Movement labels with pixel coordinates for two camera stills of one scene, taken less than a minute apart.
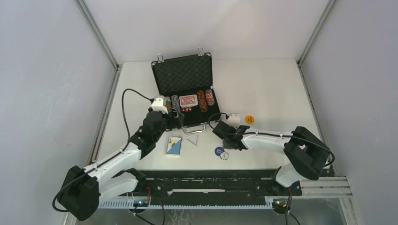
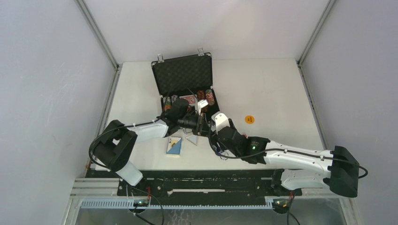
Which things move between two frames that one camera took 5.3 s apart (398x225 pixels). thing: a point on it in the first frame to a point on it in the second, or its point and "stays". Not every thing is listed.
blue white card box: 174,146 stays
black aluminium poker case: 187,83 stays
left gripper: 176,122 to 199,118
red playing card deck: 188,101 stays
